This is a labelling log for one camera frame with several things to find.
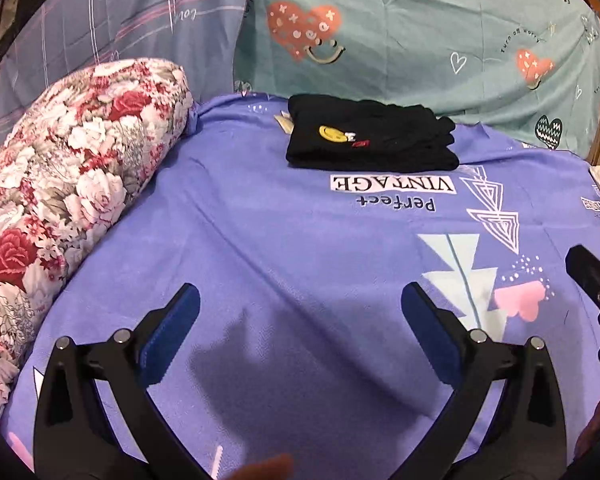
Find person's left hand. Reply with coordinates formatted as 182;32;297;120
227;452;296;480

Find black pants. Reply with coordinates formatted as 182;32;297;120
286;94;461;173

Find purple printed blanket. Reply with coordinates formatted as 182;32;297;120
0;91;600;480

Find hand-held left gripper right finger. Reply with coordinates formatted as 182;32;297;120
401;282;571;480

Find red floral quilt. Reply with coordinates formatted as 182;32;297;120
0;58;196;428

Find green heart print pillow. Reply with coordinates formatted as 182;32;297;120
232;0;600;163

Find grey-blue plaid pillow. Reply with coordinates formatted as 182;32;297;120
0;0;251;138

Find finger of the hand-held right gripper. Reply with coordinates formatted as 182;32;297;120
565;245;600;376

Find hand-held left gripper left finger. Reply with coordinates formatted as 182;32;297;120
32;282;216;480

